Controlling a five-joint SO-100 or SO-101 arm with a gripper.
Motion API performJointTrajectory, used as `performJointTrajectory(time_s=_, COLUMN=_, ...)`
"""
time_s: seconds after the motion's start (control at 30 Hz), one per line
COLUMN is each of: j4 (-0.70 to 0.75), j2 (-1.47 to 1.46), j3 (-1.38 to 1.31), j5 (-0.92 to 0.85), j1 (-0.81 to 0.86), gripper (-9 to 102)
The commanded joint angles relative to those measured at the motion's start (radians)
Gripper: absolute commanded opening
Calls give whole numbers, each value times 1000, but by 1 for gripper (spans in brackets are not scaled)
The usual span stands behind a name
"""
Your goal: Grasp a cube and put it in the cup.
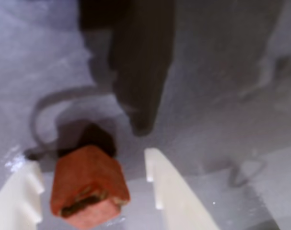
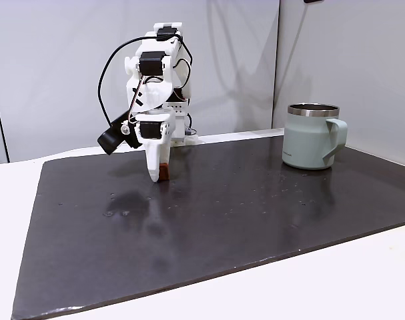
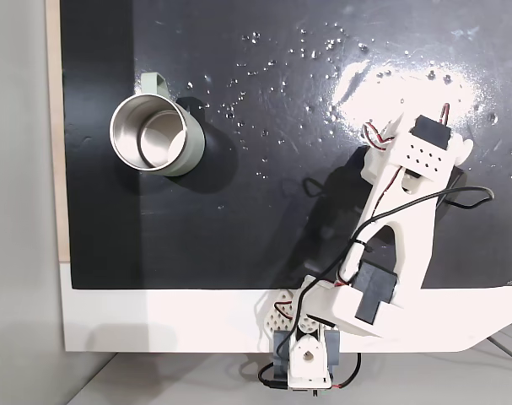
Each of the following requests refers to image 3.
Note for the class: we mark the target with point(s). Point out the pale green steel mug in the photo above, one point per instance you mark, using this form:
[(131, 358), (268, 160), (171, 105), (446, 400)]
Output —
[(192, 143)]

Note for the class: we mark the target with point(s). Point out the black table mat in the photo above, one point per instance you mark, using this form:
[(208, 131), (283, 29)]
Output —
[(238, 211)]

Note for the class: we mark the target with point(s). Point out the blue-grey table clamp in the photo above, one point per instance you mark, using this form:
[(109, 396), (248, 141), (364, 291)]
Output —
[(333, 346), (281, 352)]

